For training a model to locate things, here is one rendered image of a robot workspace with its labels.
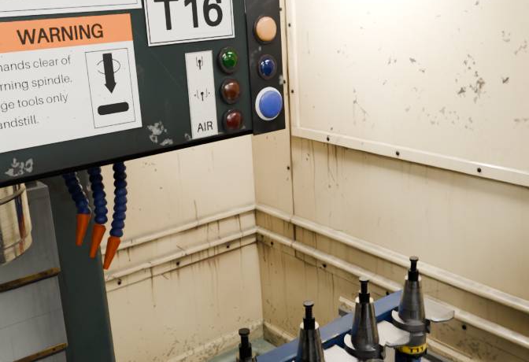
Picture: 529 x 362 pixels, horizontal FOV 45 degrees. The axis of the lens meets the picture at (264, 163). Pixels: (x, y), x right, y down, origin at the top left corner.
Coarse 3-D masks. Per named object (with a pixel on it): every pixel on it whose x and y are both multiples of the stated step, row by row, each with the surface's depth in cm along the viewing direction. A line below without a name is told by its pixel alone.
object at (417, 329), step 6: (396, 312) 104; (426, 312) 104; (396, 318) 102; (426, 318) 102; (396, 324) 102; (402, 324) 101; (408, 324) 100; (414, 324) 100; (420, 324) 100; (426, 324) 102; (408, 330) 101; (414, 330) 100; (420, 330) 100; (426, 330) 102; (414, 336) 101; (420, 336) 101
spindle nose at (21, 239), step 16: (0, 192) 67; (16, 192) 69; (0, 208) 67; (16, 208) 69; (0, 224) 67; (16, 224) 69; (0, 240) 67; (16, 240) 69; (0, 256) 67; (16, 256) 69
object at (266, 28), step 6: (264, 18) 66; (270, 18) 66; (258, 24) 66; (264, 24) 66; (270, 24) 66; (258, 30) 66; (264, 30) 66; (270, 30) 67; (258, 36) 66; (264, 36) 66; (270, 36) 67
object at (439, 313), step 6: (426, 300) 110; (426, 306) 107; (432, 306) 107; (438, 306) 107; (444, 306) 107; (432, 312) 105; (438, 312) 105; (444, 312) 105; (450, 312) 105; (432, 318) 104; (438, 318) 103; (444, 318) 104; (450, 318) 104
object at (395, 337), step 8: (384, 320) 104; (384, 328) 101; (392, 328) 101; (400, 328) 101; (384, 336) 99; (392, 336) 99; (400, 336) 99; (408, 336) 99; (392, 344) 97; (400, 344) 97
